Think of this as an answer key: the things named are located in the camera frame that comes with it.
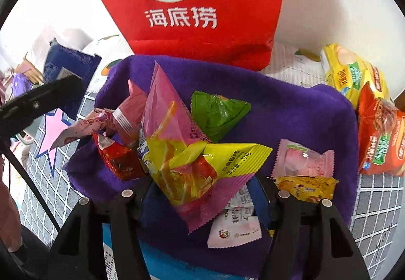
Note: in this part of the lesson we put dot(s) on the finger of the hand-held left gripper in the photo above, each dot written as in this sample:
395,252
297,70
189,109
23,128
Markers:
41,102

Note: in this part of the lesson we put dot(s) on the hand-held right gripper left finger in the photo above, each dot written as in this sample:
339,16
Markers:
129,213

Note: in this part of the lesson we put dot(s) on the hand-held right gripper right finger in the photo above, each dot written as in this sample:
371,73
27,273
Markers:
281,213

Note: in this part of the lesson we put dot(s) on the dark blue snack packet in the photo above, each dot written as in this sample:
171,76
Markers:
72,71

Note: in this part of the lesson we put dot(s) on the pink bear snack packet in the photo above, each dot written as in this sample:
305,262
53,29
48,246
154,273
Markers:
82,128

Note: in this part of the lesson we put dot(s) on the white and pink snack packet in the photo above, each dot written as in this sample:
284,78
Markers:
234,229

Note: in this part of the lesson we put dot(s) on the red snack packet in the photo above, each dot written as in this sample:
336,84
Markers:
117,159

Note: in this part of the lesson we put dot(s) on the pink peach snack packet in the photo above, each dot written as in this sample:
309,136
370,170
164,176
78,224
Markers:
300,158

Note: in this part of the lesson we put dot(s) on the pink and yellow snack packet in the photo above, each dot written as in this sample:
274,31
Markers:
183,166

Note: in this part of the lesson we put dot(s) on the pink crinkled snack packet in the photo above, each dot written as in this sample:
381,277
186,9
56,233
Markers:
133,105

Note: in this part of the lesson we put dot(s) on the green snack packet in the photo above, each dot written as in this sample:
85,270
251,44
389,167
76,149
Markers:
218,115

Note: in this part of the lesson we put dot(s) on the person's left forearm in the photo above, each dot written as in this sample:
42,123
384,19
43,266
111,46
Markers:
8,204

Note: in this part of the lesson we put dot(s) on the white plastic shopping bag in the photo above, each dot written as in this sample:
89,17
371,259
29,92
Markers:
60,41

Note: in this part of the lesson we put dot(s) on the blue tissue box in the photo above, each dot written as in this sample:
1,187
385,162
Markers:
177,267

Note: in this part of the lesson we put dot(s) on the grey grid bedsheet with stars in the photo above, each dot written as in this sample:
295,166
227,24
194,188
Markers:
370,204

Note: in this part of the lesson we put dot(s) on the purple towel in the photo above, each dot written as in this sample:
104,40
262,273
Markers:
300,109

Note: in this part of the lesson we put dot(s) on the orange chips bag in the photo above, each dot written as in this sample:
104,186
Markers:
383,147

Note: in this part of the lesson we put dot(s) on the yellow chips bag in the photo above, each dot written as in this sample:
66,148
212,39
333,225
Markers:
348,77

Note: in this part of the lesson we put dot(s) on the red paper bag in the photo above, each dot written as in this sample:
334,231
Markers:
237,14

